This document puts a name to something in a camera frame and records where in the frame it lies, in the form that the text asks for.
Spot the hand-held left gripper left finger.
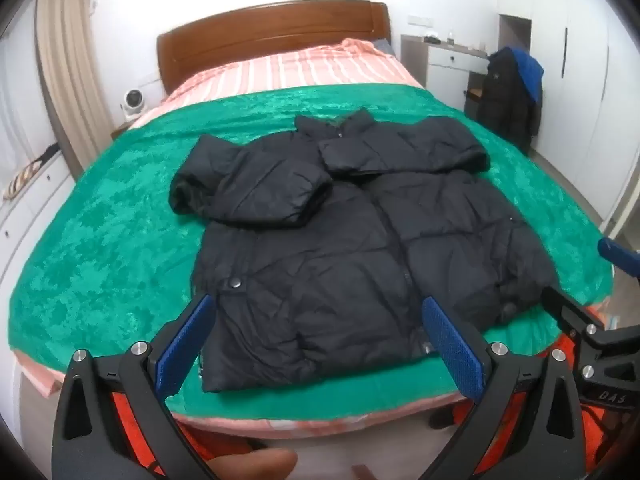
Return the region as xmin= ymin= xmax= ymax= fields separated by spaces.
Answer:
xmin=52 ymin=292 xmax=217 ymax=480

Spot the white round fan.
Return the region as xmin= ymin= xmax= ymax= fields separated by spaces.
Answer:
xmin=120 ymin=89 xmax=147 ymax=122

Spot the white dresser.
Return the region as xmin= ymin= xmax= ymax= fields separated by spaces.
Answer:
xmin=0 ymin=147 xmax=76 ymax=311

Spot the dark hanging coat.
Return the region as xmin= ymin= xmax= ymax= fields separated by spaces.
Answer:
xmin=472 ymin=49 xmax=543 ymax=153

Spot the white sheer curtain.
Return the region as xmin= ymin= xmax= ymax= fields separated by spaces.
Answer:
xmin=0 ymin=20 xmax=56 ymax=171

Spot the white wardrobe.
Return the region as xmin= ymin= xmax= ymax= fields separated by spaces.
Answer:
xmin=495 ymin=0 xmax=640 ymax=221

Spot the black puffer jacket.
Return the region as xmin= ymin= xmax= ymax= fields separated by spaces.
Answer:
xmin=169 ymin=109 xmax=560 ymax=393

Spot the wooden headboard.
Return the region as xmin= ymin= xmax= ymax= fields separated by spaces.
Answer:
xmin=156 ymin=0 xmax=392 ymax=101

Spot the blue hooded garment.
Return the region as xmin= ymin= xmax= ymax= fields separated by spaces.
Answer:
xmin=507 ymin=47 xmax=545 ymax=106

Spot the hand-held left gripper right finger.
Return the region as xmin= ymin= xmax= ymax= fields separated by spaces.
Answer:
xmin=421 ymin=296 xmax=587 ymax=480

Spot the wooden bed with striped sheet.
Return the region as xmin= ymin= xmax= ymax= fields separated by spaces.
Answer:
xmin=12 ymin=37 xmax=616 ymax=441

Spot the beige curtain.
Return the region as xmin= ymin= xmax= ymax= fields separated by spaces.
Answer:
xmin=35 ymin=0 xmax=113 ymax=181

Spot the person's orange clothing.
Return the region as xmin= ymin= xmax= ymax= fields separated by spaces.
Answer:
xmin=107 ymin=332 xmax=613 ymax=480

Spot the patterned cloth item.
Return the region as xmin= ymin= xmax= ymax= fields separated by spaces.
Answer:
xmin=2 ymin=157 xmax=41 ymax=201

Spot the person's left hand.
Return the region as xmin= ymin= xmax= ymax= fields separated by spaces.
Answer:
xmin=207 ymin=449 xmax=301 ymax=480

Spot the green blanket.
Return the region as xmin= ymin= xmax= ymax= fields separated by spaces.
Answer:
xmin=7 ymin=84 xmax=615 ymax=418

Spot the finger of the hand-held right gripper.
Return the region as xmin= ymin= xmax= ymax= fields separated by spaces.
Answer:
xmin=597 ymin=236 xmax=640 ymax=282
xmin=541 ymin=285 xmax=607 ymax=342

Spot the white desk with drawers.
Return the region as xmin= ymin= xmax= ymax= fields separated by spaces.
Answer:
xmin=400 ymin=34 xmax=493 ymax=106

